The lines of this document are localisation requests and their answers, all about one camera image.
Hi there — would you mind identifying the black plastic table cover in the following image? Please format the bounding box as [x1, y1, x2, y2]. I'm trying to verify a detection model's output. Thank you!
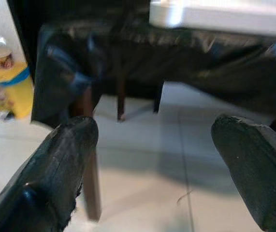
[30, 14, 276, 126]

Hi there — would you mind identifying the thin dark floor thread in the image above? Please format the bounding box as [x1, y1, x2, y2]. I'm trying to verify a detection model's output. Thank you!
[177, 189, 193, 205]

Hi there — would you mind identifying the brown wooden table leg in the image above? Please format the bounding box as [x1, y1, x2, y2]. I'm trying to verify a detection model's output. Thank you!
[116, 70, 127, 121]

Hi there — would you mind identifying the white plastic children table top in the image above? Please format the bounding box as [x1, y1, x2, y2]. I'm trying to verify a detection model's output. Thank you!
[149, 0, 276, 39]

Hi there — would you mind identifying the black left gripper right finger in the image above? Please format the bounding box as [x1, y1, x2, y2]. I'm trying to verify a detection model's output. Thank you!
[211, 115, 276, 232]

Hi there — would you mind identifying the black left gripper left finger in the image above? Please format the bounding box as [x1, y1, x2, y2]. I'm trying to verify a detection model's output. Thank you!
[0, 115, 99, 232]

